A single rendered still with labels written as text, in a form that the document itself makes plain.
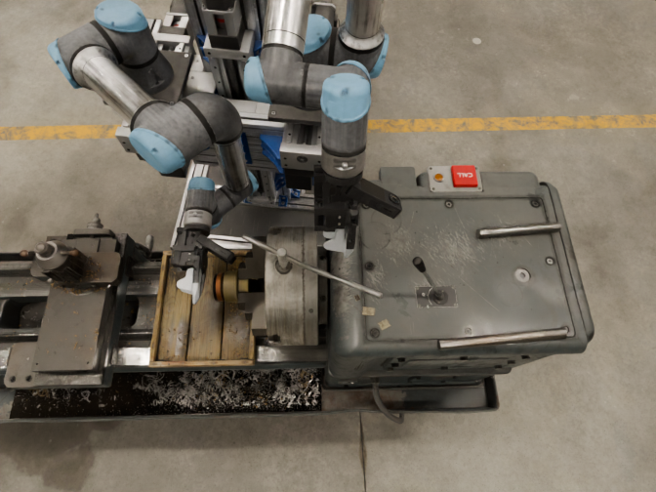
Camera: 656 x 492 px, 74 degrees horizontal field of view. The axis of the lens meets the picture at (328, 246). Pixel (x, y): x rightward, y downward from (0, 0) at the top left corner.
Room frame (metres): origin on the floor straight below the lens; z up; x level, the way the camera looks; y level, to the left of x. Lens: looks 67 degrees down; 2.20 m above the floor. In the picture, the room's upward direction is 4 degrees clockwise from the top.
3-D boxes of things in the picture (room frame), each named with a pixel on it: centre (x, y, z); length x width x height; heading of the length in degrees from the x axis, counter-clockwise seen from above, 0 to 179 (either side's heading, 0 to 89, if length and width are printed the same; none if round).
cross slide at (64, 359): (0.32, 0.71, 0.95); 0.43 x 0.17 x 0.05; 5
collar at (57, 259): (0.38, 0.72, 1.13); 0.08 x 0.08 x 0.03
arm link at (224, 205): (0.61, 0.37, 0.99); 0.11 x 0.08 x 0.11; 138
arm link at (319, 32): (0.95, 0.08, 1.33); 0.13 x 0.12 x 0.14; 86
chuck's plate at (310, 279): (0.36, 0.04, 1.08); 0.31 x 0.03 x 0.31; 5
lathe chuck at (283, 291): (0.36, 0.10, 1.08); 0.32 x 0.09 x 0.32; 5
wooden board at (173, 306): (0.33, 0.36, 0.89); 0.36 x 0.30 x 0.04; 5
